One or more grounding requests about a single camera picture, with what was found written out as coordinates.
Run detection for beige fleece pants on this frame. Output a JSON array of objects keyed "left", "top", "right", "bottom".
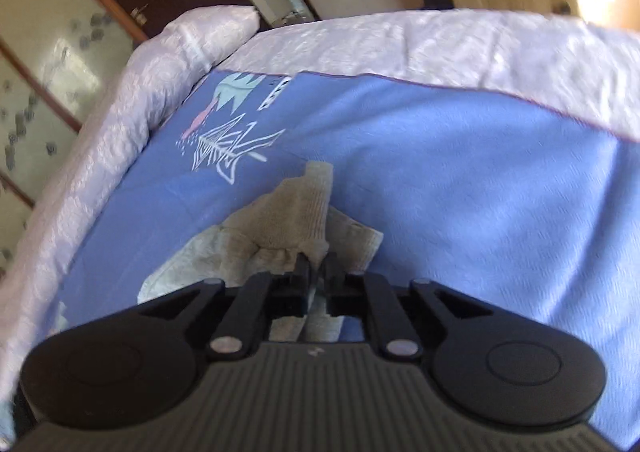
[{"left": 136, "top": 160, "right": 385, "bottom": 344}]

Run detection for blue printed bed sheet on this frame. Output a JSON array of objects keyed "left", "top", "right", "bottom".
[{"left": 52, "top": 71, "right": 639, "bottom": 446}]

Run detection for wooden wardrobe with glass panels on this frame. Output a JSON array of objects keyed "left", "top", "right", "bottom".
[{"left": 1, "top": 0, "right": 137, "bottom": 272}]

